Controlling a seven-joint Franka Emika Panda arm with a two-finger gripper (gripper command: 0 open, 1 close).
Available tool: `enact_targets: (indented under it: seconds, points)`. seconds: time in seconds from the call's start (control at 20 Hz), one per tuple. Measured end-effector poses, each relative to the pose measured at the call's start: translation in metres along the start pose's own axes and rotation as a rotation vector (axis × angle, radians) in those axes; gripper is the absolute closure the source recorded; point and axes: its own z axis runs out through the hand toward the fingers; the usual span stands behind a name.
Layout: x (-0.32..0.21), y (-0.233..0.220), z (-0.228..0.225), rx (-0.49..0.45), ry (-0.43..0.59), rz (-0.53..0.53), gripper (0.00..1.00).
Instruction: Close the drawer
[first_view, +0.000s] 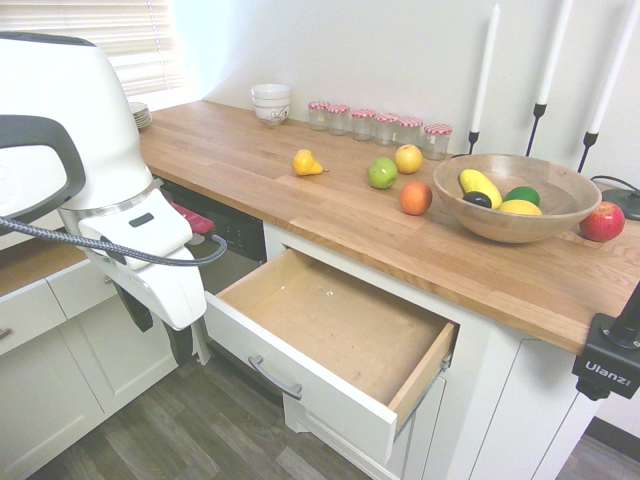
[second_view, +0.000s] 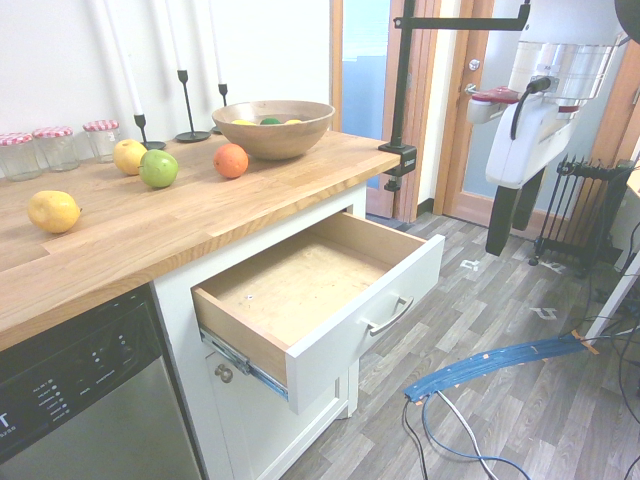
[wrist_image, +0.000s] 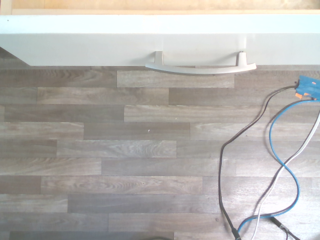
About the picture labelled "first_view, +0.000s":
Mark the red apple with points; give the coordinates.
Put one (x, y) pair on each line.
(602, 221)

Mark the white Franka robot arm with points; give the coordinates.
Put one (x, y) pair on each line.
(75, 125)

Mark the yellow lemon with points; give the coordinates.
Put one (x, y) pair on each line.
(520, 207)

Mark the yellow apple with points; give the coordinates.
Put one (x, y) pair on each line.
(409, 159)

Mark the green apple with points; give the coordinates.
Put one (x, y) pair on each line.
(382, 173)

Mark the stainless steel dishwasher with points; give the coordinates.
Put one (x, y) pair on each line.
(240, 235)

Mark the black Ulanzi clamp mount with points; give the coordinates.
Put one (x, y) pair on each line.
(607, 372)

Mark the orange fruit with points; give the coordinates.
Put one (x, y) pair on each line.
(416, 198)

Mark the white taper candle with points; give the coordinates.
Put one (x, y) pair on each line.
(486, 70)
(554, 50)
(614, 67)

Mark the green lime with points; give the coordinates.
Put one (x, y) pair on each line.
(522, 195)

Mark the black round device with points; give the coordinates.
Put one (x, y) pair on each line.
(625, 202)

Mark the yellow pear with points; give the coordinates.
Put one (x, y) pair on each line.
(305, 162)

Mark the white window blinds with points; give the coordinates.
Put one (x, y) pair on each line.
(100, 30)

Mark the black avocado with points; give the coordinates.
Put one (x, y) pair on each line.
(477, 199)

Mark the glass jar checkered lid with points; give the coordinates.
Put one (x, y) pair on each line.
(385, 132)
(339, 122)
(411, 127)
(318, 119)
(363, 127)
(438, 145)

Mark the white wooden drawer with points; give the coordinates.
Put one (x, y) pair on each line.
(325, 320)

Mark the yellow banana in bowl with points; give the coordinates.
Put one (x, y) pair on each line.
(480, 187)

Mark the large wooden bowl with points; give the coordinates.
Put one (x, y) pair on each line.
(500, 227)

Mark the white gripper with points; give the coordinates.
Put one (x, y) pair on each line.
(170, 290)

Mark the stack of white plates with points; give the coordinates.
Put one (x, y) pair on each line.
(141, 117)

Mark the white kitchen cabinet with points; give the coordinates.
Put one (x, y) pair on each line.
(500, 390)
(75, 375)

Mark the black candle holder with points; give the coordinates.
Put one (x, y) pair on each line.
(473, 140)
(590, 142)
(536, 120)

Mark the plain white bowl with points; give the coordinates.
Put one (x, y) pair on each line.
(270, 102)
(270, 91)

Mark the patterned white bowl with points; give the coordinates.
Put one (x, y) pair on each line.
(270, 116)

